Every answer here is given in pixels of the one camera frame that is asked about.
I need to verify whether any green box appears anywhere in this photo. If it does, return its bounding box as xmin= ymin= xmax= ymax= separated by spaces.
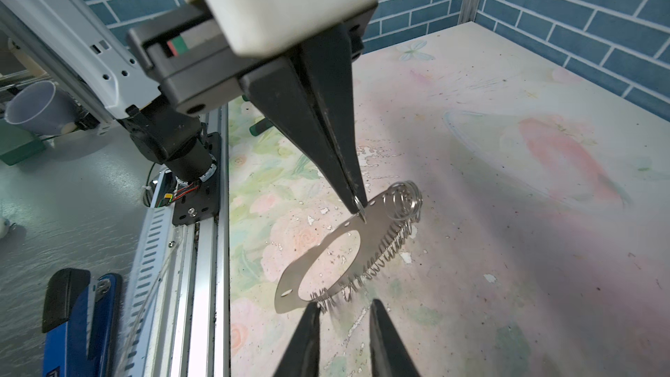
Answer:
xmin=0 ymin=119 xmax=46 ymax=166

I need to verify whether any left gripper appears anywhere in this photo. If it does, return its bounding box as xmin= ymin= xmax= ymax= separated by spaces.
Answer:
xmin=127 ymin=2 xmax=367 ymax=209

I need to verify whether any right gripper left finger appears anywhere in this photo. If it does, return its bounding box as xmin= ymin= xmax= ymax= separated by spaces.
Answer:
xmin=274 ymin=302 xmax=321 ymax=377

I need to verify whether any grey plastic cup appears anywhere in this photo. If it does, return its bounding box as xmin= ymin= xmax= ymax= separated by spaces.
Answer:
xmin=5 ymin=80 xmax=78 ymax=135

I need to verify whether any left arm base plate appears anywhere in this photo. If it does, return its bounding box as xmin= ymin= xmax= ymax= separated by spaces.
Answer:
xmin=169 ymin=133 xmax=224 ymax=226

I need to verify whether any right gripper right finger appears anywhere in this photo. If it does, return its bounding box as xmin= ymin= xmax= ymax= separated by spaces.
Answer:
xmin=370 ymin=299 xmax=420 ymax=377

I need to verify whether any blue stapler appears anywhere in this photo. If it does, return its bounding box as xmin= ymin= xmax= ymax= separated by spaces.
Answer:
xmin=42 ymin=268 xmax=123 ymax=376

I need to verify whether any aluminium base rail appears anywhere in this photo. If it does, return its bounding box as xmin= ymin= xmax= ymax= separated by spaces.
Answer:
xmin=113 ymin=106 xmax=230 ymax=376

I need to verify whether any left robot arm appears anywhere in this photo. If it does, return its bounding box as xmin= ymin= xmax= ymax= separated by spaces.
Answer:
xmin=1 ymin=0 xmax=373 ymax=214

